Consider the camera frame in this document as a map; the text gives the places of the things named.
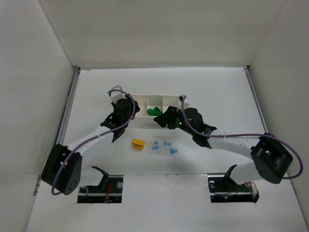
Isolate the small green lego brick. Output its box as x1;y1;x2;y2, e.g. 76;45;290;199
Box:
147;107;163;116

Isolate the yellow striped lego body brick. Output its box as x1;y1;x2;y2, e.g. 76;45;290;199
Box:
131;139;145;150

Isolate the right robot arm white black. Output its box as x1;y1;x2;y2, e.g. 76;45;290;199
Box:
154;106;293;185

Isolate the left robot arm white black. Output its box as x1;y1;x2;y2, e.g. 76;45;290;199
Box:
41;91;140;196

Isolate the white divided plastic container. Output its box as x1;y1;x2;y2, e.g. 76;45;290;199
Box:
129;95;179;129

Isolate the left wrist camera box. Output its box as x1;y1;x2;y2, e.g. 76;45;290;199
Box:
108;85;125;104

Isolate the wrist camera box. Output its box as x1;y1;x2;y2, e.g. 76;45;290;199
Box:
108;85;125;104
178;95;190;109

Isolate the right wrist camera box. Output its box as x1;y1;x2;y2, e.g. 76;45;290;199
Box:
178;95;190;109

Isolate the left aluminium rail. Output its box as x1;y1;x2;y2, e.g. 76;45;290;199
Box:
33;66;80;194

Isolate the aluminium rail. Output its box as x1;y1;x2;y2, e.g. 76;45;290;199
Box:
243;66;269;132
33;66;80;194

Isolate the right aluminium rail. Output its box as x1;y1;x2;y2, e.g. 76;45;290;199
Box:
243;66;269;132

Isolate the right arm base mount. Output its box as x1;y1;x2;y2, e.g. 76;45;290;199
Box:
208;165;260;203

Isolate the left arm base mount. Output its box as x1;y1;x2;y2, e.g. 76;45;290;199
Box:
77;166;124;204

